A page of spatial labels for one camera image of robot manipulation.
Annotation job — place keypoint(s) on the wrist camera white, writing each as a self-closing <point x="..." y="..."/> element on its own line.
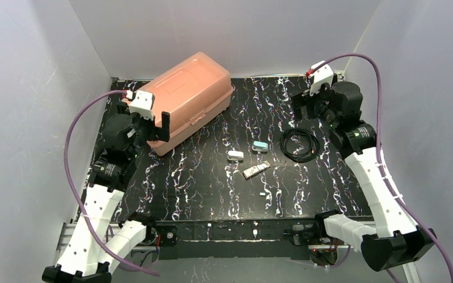
<point x="141" y="102"/>
<point x="320" y="77"/>

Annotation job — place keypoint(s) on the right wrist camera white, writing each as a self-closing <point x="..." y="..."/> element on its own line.
<point x="320" y="77"/>

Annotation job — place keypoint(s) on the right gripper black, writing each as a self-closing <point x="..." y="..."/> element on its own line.
<point x="307" y="103"/>

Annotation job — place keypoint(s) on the small white stapler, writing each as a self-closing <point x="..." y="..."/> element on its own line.
<point x="235" y="156"/>

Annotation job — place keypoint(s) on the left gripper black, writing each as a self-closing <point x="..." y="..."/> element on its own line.
<point x="148" y="128"/>

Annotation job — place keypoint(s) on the aluminium front rail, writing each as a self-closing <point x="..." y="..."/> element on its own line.
<point x="265" y="230"/>

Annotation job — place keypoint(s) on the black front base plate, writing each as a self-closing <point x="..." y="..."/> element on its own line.
<point x="326" y="250"/>

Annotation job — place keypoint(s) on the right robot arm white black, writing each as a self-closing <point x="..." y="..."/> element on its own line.
<point x="396" y="239"/>

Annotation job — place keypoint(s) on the staple tray with staples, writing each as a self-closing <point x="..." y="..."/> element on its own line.
<point x="254" y="170"/>

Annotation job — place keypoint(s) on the pink translucent plastic box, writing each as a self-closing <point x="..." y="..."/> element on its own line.
<point x="194" y="92"/>

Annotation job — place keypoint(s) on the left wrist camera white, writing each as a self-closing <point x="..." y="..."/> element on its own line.
<point x="141" y="102"/>

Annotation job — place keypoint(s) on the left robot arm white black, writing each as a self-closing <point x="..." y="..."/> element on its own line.
<point x="87" y="257"/>

